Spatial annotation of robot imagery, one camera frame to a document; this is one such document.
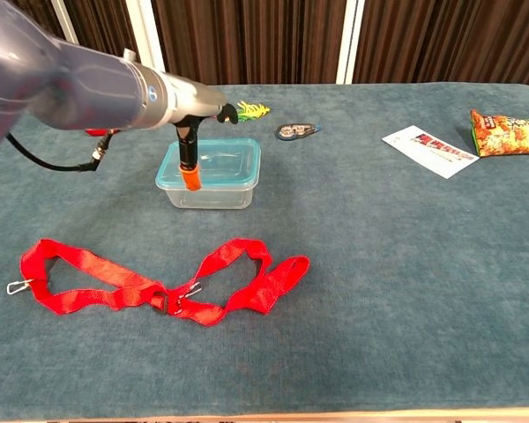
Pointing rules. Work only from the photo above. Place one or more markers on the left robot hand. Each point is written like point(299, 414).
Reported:
point(198, 99)

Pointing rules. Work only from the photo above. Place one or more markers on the teal container lid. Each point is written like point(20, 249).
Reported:
point(229, 163)

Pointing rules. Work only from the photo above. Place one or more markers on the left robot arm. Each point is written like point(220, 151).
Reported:
point(70, 83)

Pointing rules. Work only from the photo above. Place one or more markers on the clear plastic container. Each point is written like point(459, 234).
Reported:
point(220, 198)

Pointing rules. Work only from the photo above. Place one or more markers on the colourful plastic picks bundle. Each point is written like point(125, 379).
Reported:
point(253, 109)

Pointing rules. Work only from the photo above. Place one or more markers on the dark brown pleated curtain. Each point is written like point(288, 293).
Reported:
point(269, 39)

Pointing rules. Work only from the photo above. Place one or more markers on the correction tape dispenser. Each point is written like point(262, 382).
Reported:
point(296, 131)

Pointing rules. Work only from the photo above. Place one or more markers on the red ketchup bottle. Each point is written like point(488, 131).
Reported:
point(97, 131)

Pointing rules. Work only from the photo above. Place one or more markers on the teal carpet table mat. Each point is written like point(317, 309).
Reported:
point(357, 264)

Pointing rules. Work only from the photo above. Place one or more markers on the white printed card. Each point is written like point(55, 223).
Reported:
point(429, 152)

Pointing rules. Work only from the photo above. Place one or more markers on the orange green snack bag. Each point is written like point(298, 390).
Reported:
point(507, 134)

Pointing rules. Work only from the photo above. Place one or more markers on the white metal frame post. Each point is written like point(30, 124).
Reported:
point(147, 31)
point(350, 42)
point(64, 20)

